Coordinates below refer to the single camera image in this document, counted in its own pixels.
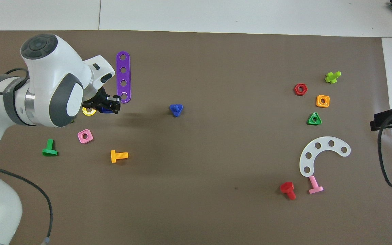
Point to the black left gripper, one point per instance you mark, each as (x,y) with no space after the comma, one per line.
(99,98)

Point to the blue square plastic nut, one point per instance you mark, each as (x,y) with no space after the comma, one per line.
(107,110)

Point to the blue triangular-head plastic screw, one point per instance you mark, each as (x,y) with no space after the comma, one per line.
(176,109)

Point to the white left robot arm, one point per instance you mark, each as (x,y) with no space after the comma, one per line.
(46,68)

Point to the yellow three-hole plate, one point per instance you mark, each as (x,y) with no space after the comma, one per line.
(84,112)

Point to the purple four-hole plate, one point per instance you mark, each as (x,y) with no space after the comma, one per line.
(123,76)

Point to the pink square plastic nut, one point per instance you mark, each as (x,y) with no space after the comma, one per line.
(80,139)

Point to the yellow plastic screw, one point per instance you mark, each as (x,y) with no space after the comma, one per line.
(121,156)

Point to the white curved five-hole plate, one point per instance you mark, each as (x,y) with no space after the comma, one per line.
(324,144)

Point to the orange square plastic nut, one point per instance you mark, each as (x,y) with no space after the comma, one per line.
(318,103)

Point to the lime green cross-head screw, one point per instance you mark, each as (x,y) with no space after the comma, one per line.
(332,77)

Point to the green plastic screw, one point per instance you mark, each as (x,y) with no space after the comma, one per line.
(50,144)

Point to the green triangular plastic nut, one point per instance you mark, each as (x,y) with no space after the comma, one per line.
(310,121)

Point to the red hexagonal plastic nut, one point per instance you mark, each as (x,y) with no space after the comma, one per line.
(296,89)

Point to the pink plastic screw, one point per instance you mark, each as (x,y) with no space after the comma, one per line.
(313,182)

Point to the brown table mat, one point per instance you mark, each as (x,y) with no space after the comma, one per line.
(196,170)

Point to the red plastic screw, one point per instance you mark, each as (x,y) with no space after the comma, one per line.
(287,187)

